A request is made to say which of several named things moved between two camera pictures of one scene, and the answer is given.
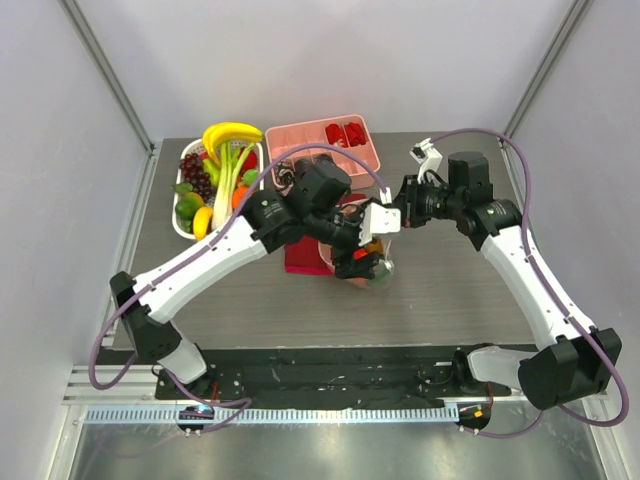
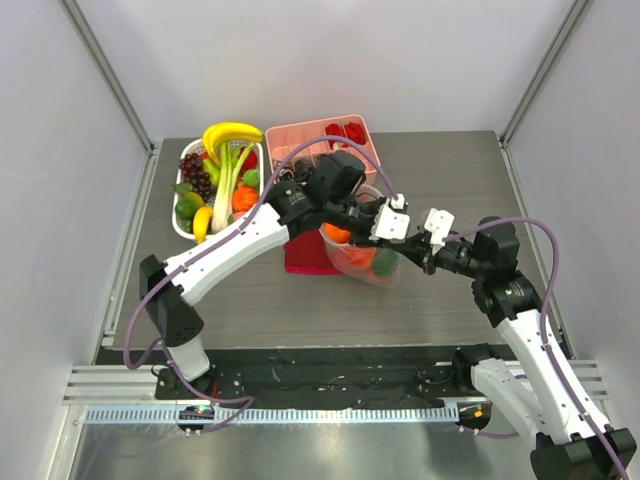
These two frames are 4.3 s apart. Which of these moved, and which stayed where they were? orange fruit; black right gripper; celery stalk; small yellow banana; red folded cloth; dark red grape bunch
Moved: orange fruit; black right gripper
Stayed: small yellow banana; dark red grape bunch; red folded cloth; celery stalk
